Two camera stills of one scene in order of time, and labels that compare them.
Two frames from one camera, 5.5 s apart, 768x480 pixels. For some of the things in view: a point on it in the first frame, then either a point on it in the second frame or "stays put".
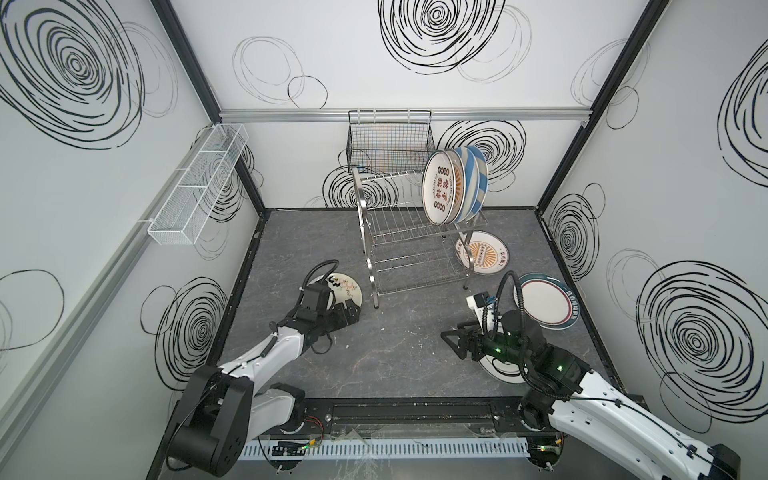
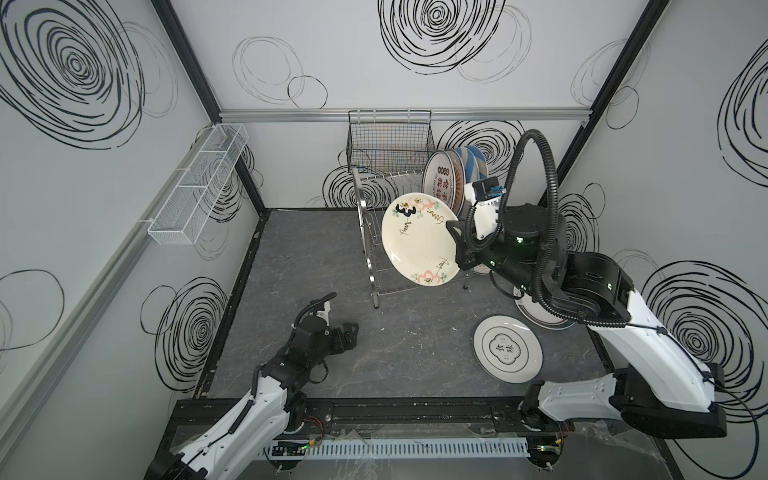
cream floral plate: x=343 y=287 → x=417 y=240
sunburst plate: x=459 y=164 stays put
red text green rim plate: x=439 y=186 stays put
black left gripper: x=335 y=312 → x=339 y=336
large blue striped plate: x=483 y=168 → x=475 y=163
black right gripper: x=471 y=342 → x=466 y=234
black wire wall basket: x=389 y=141 stays put
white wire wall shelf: x=183 y=216 stays put
